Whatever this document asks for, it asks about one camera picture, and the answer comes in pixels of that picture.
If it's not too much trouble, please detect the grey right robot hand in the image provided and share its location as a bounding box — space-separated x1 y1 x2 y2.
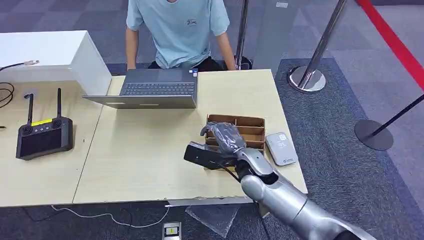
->
200 121 248 155

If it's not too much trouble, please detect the wooden compartment card box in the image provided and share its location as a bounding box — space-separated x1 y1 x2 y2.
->
203 114 267 173

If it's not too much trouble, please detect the white card reader device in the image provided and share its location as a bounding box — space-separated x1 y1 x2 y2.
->
265 132 299 167

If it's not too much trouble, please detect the pale desk leg panel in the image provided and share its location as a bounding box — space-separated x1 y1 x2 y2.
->
256 202 269 218

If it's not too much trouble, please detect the grey laptop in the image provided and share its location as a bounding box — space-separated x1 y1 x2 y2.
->
82 68 199 110

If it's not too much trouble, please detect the clear plastic sheet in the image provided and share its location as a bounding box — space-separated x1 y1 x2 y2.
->
184 204 240 239

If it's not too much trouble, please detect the chrome stanchion with black base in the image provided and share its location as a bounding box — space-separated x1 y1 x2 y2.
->
233 0 253 71

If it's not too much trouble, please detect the dark grey floor rug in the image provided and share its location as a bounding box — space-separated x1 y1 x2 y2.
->
0 57 424 240

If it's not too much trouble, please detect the metal floor socket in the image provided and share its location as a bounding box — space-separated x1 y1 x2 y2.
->
161 221 182 240

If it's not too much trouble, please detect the person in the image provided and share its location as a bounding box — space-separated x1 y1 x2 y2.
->
125 0 238 71

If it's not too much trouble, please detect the black stanchion with round base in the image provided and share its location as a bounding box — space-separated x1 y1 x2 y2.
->
353 93 424 152

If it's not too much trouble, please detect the black remote controller with antennas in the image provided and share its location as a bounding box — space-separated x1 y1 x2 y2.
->
15 88 74 161

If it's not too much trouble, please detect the red barrier belt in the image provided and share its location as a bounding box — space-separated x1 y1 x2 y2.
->
356 0 424 91

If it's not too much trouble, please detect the white cabinet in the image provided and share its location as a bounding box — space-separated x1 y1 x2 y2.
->
0 30 113 96

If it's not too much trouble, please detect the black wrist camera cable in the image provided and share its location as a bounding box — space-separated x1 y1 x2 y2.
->
216 161 242 183

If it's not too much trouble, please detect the white floor cable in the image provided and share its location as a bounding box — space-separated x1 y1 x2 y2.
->
50 204 170 229

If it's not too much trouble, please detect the black cable with silver plug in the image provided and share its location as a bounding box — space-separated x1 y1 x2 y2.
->
0 59 41 72

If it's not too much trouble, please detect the coiled black cable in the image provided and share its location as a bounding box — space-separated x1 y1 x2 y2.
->
0 82 16 110

